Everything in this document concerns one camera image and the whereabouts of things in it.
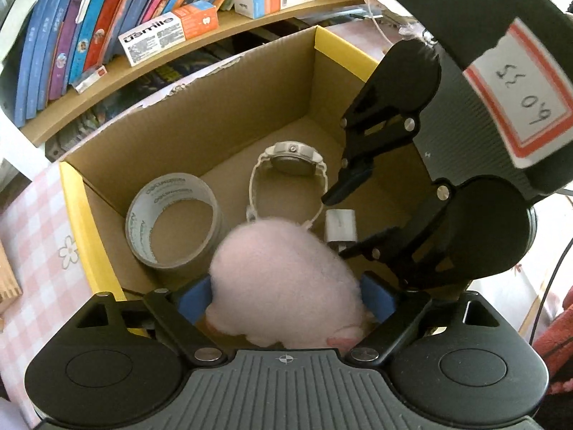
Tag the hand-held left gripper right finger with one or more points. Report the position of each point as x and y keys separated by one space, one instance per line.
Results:
x=378 y=300

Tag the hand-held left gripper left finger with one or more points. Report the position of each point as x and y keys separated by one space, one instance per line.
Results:
x=194 y=298

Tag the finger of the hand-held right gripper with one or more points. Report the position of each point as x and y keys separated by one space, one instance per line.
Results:
x=380 y=244
x=353 y=179

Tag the small white charger plug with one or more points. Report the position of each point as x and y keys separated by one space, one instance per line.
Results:
x=340 y=226

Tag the white wristwatch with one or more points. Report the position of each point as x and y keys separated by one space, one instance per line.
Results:
x=291 y=163

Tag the pink plush toy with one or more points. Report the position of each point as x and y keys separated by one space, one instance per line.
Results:
x=282 y=277

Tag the yellow cardboard box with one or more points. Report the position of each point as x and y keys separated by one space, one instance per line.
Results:
x=277 y=112

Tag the clear packing tape roll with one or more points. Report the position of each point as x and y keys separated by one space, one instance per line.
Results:
x=179 y=186

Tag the red fleece fabric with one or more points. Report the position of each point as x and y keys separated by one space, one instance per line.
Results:
x=555 y=349

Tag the small white red card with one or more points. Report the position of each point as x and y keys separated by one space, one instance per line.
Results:
x=89 y=78

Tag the white orange toothbrush carton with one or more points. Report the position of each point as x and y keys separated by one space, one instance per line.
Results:
x=156 y=36

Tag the row of colourful books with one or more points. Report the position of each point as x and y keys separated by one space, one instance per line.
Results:
x=67 y=31

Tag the white frame wooden bookshelf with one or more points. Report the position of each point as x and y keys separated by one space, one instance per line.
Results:
x=232 y=24

